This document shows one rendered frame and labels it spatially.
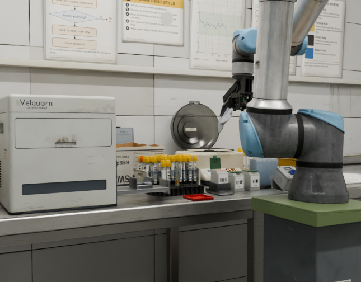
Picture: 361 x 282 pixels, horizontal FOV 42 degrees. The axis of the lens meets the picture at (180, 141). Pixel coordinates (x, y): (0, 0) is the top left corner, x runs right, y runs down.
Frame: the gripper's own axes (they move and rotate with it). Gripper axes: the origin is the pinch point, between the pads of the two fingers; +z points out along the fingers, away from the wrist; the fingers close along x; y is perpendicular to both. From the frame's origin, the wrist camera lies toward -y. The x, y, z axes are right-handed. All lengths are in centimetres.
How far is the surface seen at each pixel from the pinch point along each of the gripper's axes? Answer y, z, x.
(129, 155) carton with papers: -11.5, 8.6, -35.4
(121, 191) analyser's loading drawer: 18, 17, -45
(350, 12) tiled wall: -63, -68, 100
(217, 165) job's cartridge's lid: 5.8, 10.7, -9.9
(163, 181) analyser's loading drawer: 12.7, 14.9, -31.3
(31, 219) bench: 26, 22, -70
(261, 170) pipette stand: 2.2, 12.5, 8.8
